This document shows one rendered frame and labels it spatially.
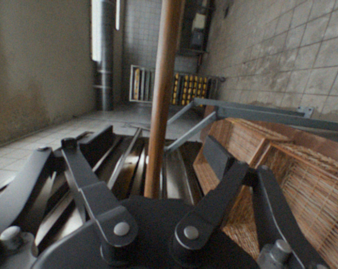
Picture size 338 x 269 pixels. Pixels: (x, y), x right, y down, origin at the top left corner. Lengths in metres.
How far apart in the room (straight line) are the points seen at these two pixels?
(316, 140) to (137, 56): 5.07
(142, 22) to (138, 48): 0.74
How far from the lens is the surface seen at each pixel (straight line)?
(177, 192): 1.03
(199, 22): 4.94
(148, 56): 5.31
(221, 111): 0.65
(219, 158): 0.16
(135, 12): 5.70
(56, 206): 1.00
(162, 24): 0.27
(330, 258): 0.80
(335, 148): 0.74
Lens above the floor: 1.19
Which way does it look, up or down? 5 degrees down
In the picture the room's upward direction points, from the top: 84 degrees counter-clockwise
